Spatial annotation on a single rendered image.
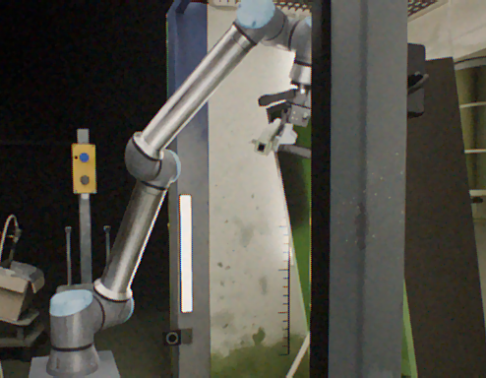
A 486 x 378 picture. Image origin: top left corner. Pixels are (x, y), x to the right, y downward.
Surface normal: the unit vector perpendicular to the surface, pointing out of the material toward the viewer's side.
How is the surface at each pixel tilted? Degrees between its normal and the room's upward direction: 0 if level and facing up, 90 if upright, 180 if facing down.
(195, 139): 90
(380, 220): 90
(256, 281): 90
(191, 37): 90
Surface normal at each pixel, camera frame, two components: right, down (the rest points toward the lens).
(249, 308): 0.26, 0.06
